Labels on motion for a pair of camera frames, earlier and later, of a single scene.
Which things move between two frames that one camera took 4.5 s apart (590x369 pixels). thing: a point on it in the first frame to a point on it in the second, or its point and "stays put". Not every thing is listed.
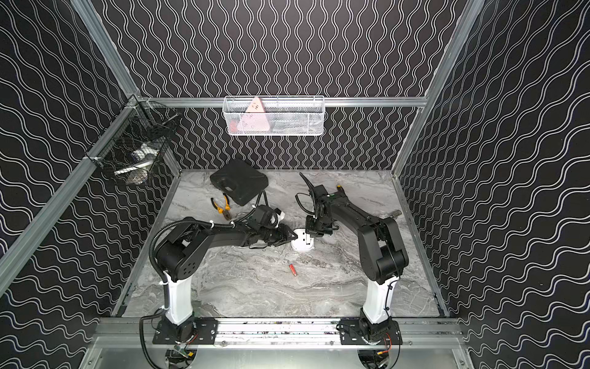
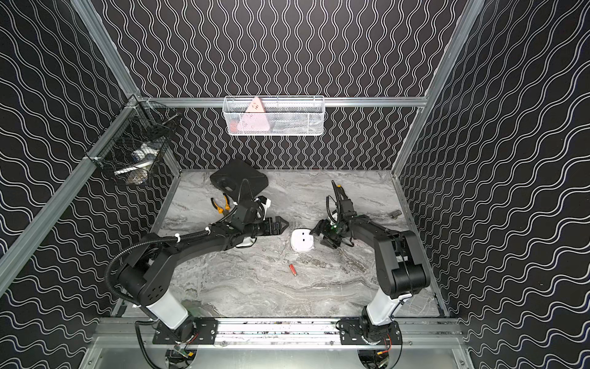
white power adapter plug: (303, 241) stays put
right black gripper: (312, 231) to (321, 227)
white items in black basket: (144, 156) stays put
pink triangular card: (253, 122) stays put
